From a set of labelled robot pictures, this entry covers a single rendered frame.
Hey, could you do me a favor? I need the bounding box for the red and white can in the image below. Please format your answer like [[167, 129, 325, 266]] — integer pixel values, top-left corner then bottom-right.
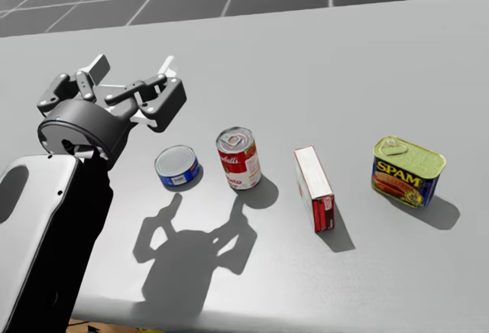
[[215, 126, 264, 191]]

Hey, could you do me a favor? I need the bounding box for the blue flat can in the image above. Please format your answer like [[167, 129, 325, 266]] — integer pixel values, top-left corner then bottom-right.
[[154, 144, 201, 189]]

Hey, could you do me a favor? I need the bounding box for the green and blue rectangular can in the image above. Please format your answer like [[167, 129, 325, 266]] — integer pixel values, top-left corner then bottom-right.
[[371, 136, 448, 209]]

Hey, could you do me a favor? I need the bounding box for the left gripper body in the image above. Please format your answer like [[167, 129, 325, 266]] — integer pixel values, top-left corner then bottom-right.
[[37, 86, 158, 172]]

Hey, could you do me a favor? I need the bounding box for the long red and white carton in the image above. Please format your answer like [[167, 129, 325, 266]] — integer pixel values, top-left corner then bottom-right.
[[293, 144, 337, 234]]

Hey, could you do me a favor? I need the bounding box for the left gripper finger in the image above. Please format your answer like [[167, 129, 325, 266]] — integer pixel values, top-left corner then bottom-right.
[[104, 55, 188, 134], [37, 53, 112, 118]]

